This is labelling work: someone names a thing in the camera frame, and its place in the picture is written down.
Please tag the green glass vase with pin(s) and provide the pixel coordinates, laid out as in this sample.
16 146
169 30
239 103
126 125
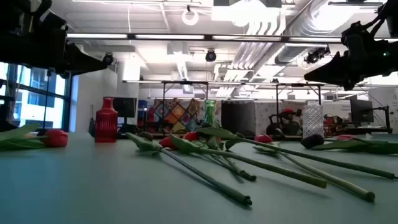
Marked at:
210 112

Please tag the green table mat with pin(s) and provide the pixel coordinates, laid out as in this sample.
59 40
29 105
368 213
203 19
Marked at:
93 186

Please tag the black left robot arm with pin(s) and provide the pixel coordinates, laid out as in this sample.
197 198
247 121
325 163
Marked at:
12 15

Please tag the black monitor on arm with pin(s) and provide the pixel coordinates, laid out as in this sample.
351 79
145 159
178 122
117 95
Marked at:
361 110

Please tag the black metal rack frame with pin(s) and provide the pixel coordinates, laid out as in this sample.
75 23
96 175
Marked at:
186 82

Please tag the red artificial tulip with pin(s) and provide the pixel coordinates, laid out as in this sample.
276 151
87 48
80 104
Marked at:
56 137
168 142
262 138
345 137

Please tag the black round ceiling camera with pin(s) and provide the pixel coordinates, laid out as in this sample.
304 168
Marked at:
210 56
108 59

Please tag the clear glass vase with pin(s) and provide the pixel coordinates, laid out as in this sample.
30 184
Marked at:
312 119

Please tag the window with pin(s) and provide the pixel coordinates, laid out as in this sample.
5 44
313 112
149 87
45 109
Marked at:
34 93

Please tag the dark desk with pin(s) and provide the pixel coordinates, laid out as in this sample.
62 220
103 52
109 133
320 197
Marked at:
357 130

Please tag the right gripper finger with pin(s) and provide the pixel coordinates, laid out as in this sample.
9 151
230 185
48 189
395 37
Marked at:
332 73

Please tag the colourful patchwork panel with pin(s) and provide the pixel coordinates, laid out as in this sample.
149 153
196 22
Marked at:
178 115

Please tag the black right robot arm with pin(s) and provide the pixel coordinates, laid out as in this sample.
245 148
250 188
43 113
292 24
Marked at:
392 14

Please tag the silver ventilation duct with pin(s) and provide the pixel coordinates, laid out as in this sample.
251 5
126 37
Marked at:
311 21

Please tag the ribbed red vase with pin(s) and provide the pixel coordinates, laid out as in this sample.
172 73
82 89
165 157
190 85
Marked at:
106 123

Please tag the black rail with light strips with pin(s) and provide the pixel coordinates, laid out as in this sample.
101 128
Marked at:
171 36

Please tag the black red exercise machine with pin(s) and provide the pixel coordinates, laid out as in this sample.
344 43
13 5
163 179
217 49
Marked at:
284 123

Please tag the black partition panel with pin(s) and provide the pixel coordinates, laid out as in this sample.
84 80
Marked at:
237 117

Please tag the black monitor on stand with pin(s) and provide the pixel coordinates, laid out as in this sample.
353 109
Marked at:
124 107

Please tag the black track spotlight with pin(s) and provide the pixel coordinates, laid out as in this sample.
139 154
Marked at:
317 54

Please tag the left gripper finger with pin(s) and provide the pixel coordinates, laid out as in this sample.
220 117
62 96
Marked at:
84 60

